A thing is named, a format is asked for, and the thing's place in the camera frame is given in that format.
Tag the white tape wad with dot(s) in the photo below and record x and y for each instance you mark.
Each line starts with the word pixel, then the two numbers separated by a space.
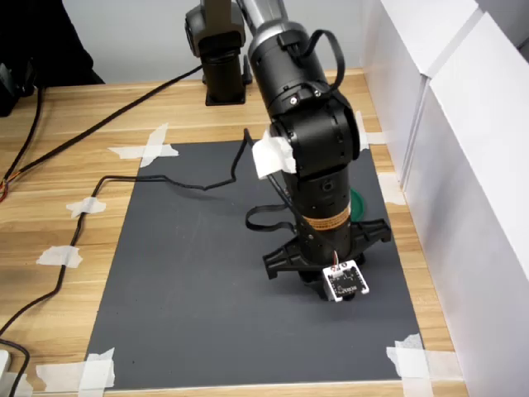
pixel 270 157

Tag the person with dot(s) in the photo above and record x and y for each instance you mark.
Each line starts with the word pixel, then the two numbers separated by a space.
pixel 41 33

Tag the round green lid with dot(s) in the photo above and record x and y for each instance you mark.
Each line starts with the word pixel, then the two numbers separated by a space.
pixel 358 204

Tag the black device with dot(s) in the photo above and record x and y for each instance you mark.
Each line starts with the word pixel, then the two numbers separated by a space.
pixel 10 91

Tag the white power strip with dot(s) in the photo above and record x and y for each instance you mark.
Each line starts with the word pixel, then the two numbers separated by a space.
pixel 4 362

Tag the white partition panel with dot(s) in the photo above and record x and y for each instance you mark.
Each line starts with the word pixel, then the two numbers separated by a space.
pixel 396 62
pixel 475 207

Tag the dark grey mat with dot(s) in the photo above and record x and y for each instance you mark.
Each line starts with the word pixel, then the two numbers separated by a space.
pixel 206 289

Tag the small white camera box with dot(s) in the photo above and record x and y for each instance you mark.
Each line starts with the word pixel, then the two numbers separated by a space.
pixel 345 281

